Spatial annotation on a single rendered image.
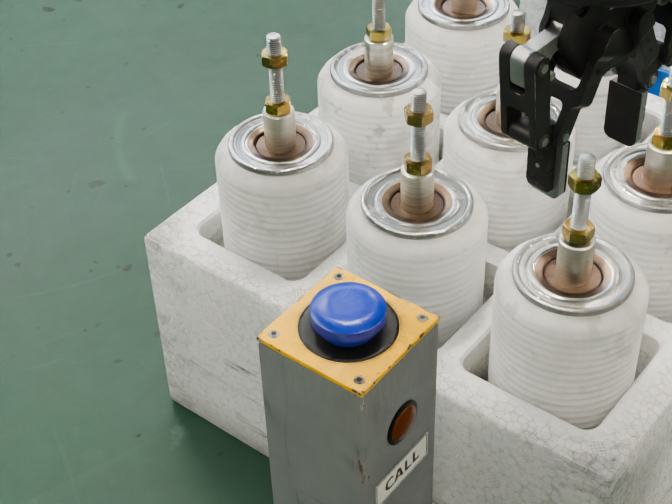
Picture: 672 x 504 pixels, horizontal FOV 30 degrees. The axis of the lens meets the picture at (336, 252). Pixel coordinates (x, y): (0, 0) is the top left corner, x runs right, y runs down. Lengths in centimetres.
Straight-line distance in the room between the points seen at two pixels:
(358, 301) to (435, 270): 17
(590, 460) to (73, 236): 63
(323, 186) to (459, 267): 12
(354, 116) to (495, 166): 12
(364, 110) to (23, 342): 39
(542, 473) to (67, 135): 75
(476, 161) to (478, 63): 16
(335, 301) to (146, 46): 90
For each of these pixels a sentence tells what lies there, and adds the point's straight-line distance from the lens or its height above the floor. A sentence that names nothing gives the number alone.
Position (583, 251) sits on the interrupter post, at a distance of 77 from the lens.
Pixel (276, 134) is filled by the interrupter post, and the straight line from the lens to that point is 88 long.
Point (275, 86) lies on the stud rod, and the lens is 87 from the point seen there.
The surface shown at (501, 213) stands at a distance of 91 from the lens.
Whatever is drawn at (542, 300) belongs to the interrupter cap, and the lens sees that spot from 77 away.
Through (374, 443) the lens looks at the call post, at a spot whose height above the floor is 27.
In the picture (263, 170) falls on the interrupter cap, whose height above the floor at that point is 25.
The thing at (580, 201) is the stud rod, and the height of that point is 31.
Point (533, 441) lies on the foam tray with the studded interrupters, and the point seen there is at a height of 18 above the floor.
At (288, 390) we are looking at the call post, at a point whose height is 29.
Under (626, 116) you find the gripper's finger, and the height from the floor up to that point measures 36.
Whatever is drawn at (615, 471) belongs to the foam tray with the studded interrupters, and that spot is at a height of 18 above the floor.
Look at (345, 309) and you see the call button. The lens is 65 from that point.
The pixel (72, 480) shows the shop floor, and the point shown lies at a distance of 103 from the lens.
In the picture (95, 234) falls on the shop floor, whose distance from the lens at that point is 124.
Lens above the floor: 78
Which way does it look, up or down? 41 degrees down
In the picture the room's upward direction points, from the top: 2 degrees counter-clockwise
